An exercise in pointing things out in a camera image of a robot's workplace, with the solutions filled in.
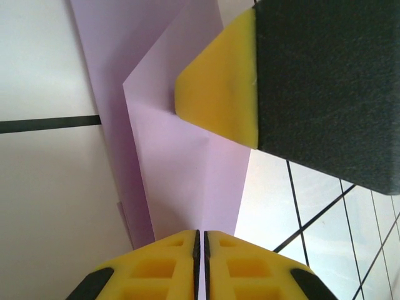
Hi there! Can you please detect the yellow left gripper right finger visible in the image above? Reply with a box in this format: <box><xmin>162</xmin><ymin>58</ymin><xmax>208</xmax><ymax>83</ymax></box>
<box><xmin>203</xmin><ymin>230</ymin><xmax>340</xmax><ymax>300</ymax></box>

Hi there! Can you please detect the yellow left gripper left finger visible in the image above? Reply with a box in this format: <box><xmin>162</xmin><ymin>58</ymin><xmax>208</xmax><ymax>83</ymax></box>
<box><xmin>65</xmin><ymin>229</ymin><xmax>201</xmax><ymax>300</ymax></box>

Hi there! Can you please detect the purple paper sheet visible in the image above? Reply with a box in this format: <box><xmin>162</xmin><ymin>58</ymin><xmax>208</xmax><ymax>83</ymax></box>
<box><xmin>68</xmin><ymin>0</ymin><xmax>260</xmax><ymax>251</ymax></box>

